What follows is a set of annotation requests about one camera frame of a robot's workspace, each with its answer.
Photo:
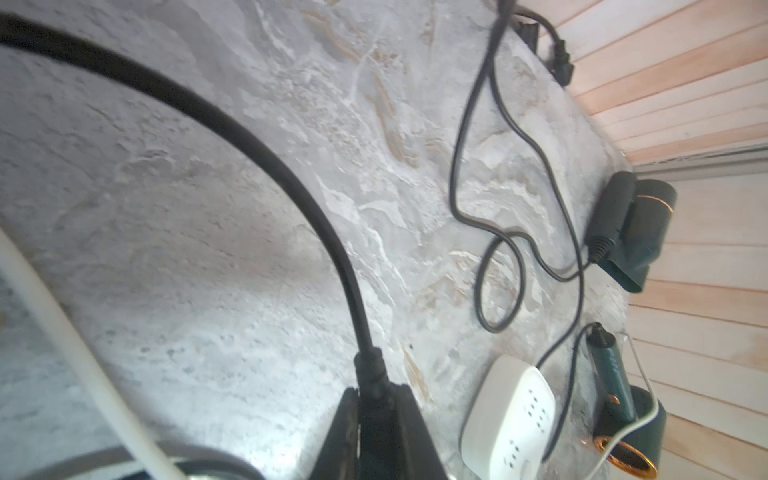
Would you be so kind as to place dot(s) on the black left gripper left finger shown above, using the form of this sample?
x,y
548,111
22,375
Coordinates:
x,y
338,456

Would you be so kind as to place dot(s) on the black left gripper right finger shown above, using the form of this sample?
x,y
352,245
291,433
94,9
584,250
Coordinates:
x,y
417,457

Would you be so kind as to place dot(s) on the white square power strip right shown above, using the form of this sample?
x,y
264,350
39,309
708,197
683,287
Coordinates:
x,y
510,422

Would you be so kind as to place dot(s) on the dark green unfolded hair dryer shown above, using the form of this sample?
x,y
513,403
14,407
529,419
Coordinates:
x,y
631,423

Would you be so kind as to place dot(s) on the dark green dryer far right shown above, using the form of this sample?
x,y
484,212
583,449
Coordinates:
x,y
628,227

